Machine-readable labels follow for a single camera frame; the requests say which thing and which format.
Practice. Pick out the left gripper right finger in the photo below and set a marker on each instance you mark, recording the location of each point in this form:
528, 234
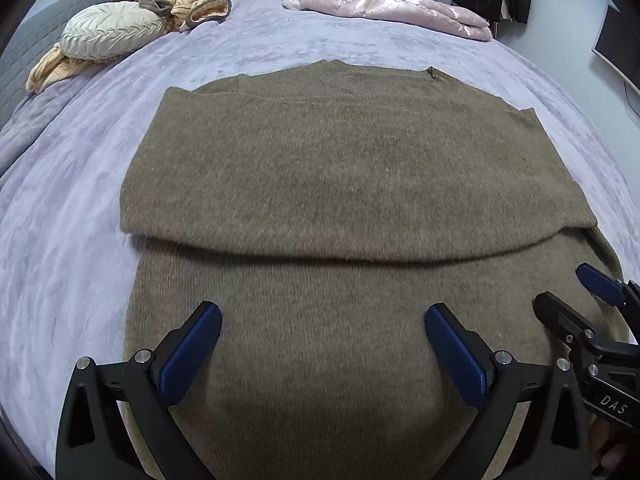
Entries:
553, 439

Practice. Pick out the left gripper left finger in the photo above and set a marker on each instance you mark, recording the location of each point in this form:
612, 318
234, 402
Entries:
93, 442

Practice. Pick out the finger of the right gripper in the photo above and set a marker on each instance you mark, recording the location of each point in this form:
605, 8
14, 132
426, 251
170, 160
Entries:
610, 291
562, 320

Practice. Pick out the brown knit sweater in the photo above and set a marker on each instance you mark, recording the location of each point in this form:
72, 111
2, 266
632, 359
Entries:
324, 209

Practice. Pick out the beige and brown clothes pile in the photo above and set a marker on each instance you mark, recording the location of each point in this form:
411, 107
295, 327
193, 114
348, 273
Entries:
178, 16

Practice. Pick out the person right hand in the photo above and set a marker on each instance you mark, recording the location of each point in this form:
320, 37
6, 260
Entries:
606, 448

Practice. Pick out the lavender plush bed blanket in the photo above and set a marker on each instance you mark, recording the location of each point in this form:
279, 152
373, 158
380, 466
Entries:
67, 268

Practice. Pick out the pink satin puffer jacket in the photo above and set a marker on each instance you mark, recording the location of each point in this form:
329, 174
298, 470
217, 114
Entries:
429, 14

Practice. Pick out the white round pleated cushion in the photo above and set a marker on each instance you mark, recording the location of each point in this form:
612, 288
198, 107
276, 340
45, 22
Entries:
109, 30

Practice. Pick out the grey quilted headboard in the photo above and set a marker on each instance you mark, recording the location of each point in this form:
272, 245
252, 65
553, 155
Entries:
29, 43

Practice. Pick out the wall mounted television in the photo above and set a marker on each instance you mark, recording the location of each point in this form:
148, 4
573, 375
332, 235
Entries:
618, 46

